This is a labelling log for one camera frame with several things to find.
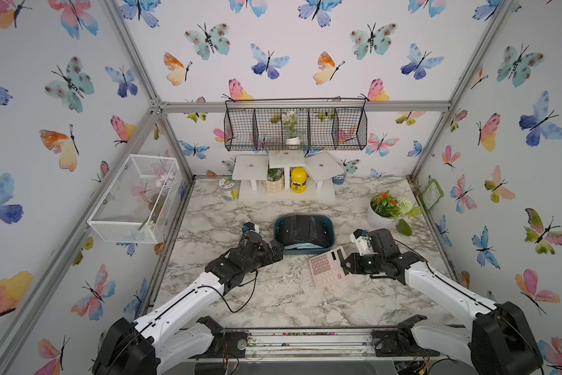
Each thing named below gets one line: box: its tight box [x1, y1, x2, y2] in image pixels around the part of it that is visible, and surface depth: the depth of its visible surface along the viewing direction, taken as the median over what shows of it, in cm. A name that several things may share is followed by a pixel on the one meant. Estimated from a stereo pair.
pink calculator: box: [309, 245, 353, 289], surface depth 87 cm
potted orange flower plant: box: [366, 189, 424, 230], surface depth 92 cm
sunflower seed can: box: [218, 176, 242, 201], surface depth 110 cm
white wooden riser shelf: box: [231, 150, 346, 202], surface depth 109 cm
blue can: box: [331, 173, 346, 186], surface depth 117 cm
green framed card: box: [419, 178, 445, 212], surface depth 112 cm
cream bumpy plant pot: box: [263, 167, 285, 193], surface depth 111 cm
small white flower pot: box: [281, 110, 302, 145], surface depth 95 cm
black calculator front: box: [276, 214, 333, 248], surface depth 93 cm
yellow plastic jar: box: [291, 166, 307, 194], surface depth 109 cm
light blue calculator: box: [284, 242, 324, 250], surface depth 92 cm
